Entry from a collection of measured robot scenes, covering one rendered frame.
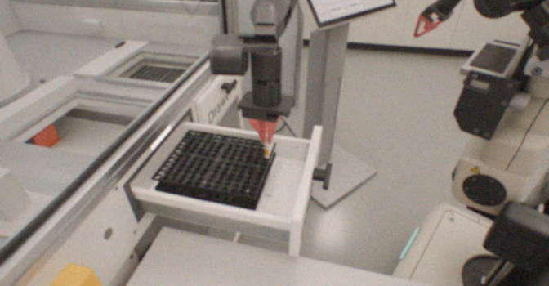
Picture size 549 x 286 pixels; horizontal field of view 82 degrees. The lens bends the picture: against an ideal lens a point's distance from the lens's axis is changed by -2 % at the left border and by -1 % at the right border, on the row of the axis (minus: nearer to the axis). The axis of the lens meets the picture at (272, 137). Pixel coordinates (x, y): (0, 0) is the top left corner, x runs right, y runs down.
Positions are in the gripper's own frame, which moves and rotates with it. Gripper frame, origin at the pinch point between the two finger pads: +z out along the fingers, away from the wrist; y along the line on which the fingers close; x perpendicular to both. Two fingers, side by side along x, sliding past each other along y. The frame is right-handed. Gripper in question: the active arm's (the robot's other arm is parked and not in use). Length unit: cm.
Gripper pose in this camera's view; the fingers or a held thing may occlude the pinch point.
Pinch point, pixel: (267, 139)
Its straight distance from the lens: 67.3
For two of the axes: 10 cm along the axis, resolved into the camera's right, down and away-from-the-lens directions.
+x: 2.7, -5.5, 7.9
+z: 0.0, 8.2, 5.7
